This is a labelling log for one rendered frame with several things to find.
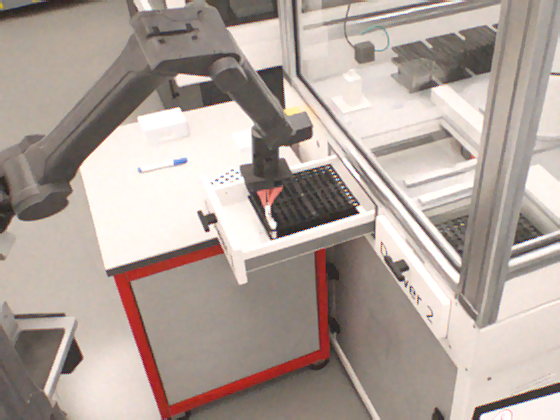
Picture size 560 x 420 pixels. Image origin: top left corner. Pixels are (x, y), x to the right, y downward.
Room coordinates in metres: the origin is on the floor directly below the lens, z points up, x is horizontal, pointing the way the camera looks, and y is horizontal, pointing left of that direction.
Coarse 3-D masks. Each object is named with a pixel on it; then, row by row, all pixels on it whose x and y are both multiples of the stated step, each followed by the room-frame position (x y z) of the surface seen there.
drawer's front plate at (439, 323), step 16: (384, 224) 1.07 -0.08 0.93; (384, 240) 1.06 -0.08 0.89; (400, 240) 1.02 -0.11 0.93; (400, 256) 0.99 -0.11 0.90; (416, 272) 0.93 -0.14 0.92; (416, 288) 0.93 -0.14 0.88; (432, 288) 0.88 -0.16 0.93; (416, 304) 0.92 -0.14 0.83; (432, 304) 0.87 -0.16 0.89; (448, 304) 0.84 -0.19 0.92; (432, 320) 0.86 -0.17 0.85
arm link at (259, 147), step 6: (252, 126) 1.12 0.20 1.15; (252, 132) 1.11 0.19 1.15; (258, 132) 1.10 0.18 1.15; (252, 138) 1.10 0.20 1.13; (258, 138) 1.09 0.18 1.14; (252, 144) 1.10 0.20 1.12; (258, 144) 1.09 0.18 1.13; (264, 144) 1.09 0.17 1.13; (252, 150) 1.10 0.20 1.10; (258, 150) 1.09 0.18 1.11; (264, 150) 1.09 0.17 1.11; (276, 150) 1.10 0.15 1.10; (264, 156) 1.09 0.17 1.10; (270, 156) 1.11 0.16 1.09
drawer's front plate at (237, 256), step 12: (204, 180) 1.23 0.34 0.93; (204, 192) 1.22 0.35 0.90; (204, 204) 1.25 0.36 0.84; (216, 204) 1.14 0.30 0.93; (216, 228) 1.15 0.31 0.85; (228, 228) 1.06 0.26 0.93; (228, 240) 1.03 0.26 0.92; (228, 252) 1.05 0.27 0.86; (240, 252) 1.00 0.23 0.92; (240, 264) 1.00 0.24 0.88; (240, 276) 0.99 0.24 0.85
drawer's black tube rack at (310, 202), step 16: (304, 176) 1.29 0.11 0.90; (320, 176) 1.29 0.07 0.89; (288, 192) 1.22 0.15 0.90; (304, 192) 1.26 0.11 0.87; (320, 192) 1.22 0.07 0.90; (336, 192) 1.22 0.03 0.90; (256, 208) 1.19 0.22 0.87; (272, 208) 1.16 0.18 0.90; (288, 208) 1.16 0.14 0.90; (304, 208) 1.16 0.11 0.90; (320, 208) 1.16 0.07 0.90; (336, 208) 1.16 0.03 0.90; (352, 208) 1.20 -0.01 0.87; (288, 224) 1.14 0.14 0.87; (304, 224) 1.14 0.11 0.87; (320, 224) 1.14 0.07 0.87; (272, 240) 1.08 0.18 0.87
